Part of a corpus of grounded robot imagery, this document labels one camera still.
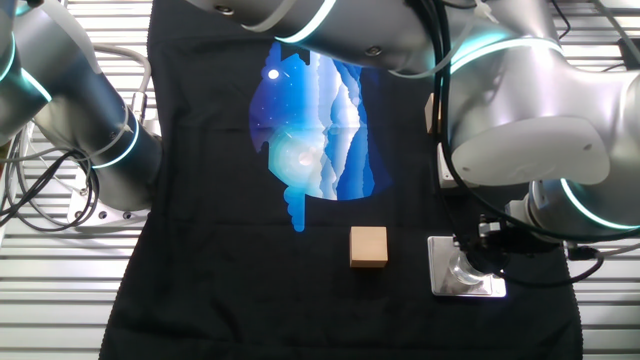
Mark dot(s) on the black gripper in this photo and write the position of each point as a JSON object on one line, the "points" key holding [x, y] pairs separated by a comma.
{"points": [[512, 227]]}

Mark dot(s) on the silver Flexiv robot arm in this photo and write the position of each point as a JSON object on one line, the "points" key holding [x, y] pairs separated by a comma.
{"points": [[525, 100]]}

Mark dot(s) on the clear glass jar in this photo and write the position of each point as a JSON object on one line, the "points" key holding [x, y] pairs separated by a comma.
{"points": [[462, 272]]}

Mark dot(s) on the white box with red button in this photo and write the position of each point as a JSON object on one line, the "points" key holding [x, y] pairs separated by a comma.
{"points": [[444, 175]]}

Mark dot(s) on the silver digital scale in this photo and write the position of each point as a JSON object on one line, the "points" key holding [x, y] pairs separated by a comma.
{"points": [[440, 289]]}

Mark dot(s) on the light wooden cube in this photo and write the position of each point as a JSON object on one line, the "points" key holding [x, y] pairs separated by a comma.
{"points": [[430, 112], [368, 247]]}

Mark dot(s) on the black cloth with blue print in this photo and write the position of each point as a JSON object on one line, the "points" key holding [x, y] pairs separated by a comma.
{"points": [[200, 275]]}

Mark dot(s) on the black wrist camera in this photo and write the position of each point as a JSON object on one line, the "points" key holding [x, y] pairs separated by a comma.
{"points": [[535, 242]]}

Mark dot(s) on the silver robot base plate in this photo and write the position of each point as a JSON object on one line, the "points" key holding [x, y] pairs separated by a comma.
{"points": [[107, 216]]}

